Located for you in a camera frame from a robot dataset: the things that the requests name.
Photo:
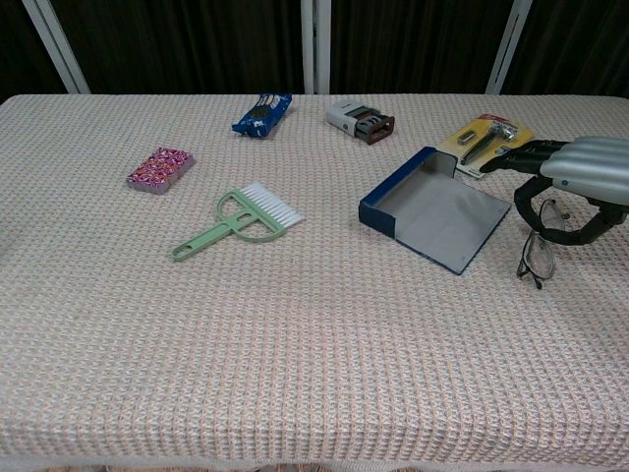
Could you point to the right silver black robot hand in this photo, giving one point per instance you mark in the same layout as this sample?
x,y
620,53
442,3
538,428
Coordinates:
x,y
589,167

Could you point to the black eyeglasses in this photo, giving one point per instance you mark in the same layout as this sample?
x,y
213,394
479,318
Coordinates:
x,y
527,246

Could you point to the razor on yellow card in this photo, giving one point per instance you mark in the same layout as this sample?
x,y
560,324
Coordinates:
x,y
474,140

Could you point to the grey date stamp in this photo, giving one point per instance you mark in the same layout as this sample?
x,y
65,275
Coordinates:
x,y
351,118

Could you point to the blue cookie packet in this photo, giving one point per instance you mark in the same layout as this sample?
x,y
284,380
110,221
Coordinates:
x,y
260,117

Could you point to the pink woven tablecloth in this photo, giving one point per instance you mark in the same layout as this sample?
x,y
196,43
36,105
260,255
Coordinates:
x,y
295,344

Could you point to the green brush white bristles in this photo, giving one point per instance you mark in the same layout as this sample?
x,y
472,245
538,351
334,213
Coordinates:
x,y
236,223

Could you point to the black curtain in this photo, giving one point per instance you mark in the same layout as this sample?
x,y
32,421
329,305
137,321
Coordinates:
x,y
187,44

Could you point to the pink patterned tissue pack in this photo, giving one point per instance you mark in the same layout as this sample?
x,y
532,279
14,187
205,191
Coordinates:
x,y
158,169

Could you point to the white slanted frame pole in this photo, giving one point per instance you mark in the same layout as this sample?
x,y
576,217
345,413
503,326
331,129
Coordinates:
x,y
508,46
56,46

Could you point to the white vertical frame pole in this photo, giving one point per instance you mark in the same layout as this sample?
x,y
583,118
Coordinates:
x,y
314,46

